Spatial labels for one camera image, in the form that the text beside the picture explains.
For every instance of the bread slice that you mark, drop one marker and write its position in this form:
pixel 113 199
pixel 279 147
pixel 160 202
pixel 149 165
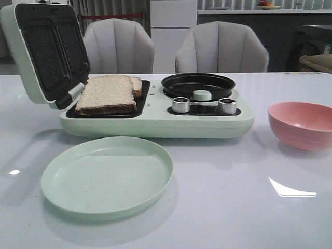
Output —
pixel 109 94
pixel 137 86

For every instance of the pink bowl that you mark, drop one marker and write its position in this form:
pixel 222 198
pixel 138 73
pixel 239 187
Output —
pixel 302 125

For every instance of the green breakfast maker lid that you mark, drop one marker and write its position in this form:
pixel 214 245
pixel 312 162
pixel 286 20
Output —
pixel 47 46

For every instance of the left silver knob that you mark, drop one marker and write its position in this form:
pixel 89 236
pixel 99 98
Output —
pixel 180 105

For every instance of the silver knob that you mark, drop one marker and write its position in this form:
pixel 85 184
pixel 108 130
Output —
pixel 227 106
pixel 180 105

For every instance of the black round frying pan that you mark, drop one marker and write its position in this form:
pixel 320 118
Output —
pixel 184 85

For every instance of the right silver knob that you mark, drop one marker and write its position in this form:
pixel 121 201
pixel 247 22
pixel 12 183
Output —
pixel 227 106

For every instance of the light green plate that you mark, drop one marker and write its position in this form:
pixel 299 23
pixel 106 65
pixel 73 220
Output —
pixel 108 178

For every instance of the right beige chair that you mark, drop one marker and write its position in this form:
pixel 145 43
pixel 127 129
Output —
pixel 221 47

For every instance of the beige chair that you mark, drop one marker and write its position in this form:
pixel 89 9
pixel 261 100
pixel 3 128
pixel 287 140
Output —
pixel 221 47
pixel 117 46

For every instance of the left beige chair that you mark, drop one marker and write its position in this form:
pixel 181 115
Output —
pixel 117 46

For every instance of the white refrigerator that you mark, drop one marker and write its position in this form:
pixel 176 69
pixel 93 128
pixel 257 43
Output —
pixel 170 21

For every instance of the red barrier belt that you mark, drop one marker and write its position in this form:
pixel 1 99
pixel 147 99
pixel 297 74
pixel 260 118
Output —
pixel 121 16

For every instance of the dark kitchen counter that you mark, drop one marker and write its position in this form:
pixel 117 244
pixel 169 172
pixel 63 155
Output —
pixel 275 28

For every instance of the fruit plate on counter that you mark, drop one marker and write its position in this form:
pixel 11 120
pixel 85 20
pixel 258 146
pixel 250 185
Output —
pixel 266 5

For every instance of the olive cushion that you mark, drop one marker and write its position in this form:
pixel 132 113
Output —
pixel 320 63

